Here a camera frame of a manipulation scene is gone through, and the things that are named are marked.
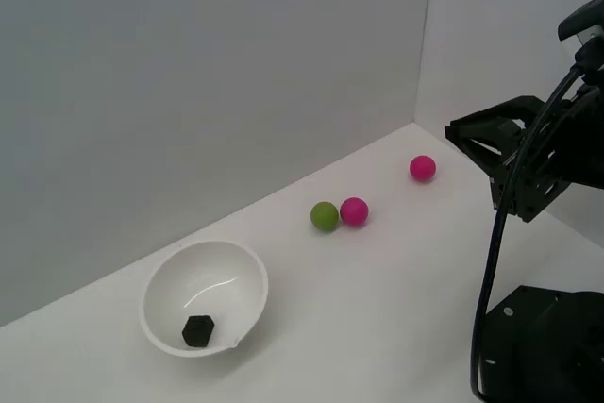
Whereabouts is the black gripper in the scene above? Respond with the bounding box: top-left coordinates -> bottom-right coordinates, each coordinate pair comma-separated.
445,84 -> 604,225

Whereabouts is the black foam box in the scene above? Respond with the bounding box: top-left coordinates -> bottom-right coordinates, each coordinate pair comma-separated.
181,313 -> 216,348

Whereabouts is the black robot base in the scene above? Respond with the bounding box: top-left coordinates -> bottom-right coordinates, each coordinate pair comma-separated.
476,285 -> 604,403

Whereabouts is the white bowl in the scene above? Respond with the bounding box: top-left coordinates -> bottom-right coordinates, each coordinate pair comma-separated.
139,240 -> 269,360

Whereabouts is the pink ball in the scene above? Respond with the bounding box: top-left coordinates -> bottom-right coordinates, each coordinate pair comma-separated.
409,154 -> 437,183
339,196 -> 370,227

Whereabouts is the green ball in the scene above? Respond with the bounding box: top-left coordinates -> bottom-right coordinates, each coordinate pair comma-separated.
310,201 -> 341,233

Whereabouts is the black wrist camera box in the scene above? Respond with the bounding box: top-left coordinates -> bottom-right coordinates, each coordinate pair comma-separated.
558,0 -> 604,88

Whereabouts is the thick black camera cable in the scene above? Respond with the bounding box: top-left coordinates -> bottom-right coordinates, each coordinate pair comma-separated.
470,65 -> 589,403

